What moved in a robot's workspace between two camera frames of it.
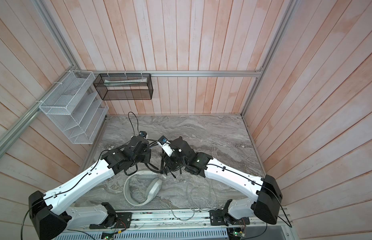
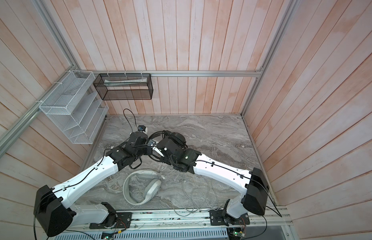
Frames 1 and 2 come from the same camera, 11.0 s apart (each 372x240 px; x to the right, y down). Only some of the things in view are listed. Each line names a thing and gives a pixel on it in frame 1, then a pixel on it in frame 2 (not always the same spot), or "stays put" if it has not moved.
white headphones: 152,191 stays put
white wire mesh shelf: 74,104 stays put
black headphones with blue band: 164,169 to 176,137
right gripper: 171,162 stays put
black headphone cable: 172,173 to 150,144
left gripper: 148,156 stays put
